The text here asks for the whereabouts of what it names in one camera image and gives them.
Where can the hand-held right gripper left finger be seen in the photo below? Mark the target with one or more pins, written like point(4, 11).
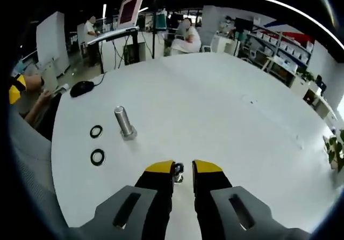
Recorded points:
point(158, 186)

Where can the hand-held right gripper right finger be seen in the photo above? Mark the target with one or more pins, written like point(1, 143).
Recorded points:
point(209, 186)

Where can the thin threaded steel stud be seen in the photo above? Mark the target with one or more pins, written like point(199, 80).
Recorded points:
point(178, 178)

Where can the large black washer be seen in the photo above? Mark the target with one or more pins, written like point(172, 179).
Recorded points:
point(91, 131)
point(92, 157)

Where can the thick threaded steel stud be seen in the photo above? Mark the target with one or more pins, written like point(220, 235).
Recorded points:
point(124, 122)

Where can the white cabinet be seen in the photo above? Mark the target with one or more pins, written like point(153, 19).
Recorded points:
point(52, 44)

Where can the black computer mouse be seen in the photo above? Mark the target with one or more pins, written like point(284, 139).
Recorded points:
point(82, 89)

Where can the grey mesh office chair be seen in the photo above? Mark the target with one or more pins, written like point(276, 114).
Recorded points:
point(27, 183)

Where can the white standing desk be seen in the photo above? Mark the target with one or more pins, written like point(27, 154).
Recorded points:
point(113, 34)

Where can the green potted plant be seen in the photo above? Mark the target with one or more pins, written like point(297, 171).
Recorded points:
point(336, 148)

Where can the computer monitor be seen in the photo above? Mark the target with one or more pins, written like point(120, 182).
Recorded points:
point(130, 9)

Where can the green board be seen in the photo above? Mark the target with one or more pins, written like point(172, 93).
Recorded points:
point(161, 21)

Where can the shelf with white bins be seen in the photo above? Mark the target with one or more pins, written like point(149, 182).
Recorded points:
point(285, 49)

